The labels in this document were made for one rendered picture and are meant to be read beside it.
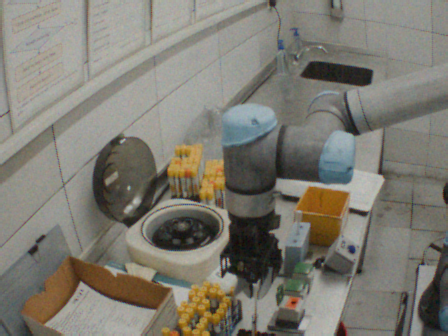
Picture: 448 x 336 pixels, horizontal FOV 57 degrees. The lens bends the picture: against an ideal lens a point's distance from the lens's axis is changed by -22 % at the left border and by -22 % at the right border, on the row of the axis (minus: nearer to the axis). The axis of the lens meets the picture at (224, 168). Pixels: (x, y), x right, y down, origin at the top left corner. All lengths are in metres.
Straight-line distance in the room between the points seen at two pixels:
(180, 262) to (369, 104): 0.57
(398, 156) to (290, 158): 2.83
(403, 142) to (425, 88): 2.68
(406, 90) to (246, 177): 0.30
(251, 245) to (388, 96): 0.32
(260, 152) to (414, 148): 2.81
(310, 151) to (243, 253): 0.20
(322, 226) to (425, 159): 2.29
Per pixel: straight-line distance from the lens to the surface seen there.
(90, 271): 1.10
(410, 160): 3.49
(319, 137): 0.68
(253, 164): 0.69
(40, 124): 1.02
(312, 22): 3.24
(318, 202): 1.39
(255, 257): 0.78
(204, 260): 1.11
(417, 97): 0.76
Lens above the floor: 1.67
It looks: 28 degrees down
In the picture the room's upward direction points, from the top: 4 degrees counter-clockwise
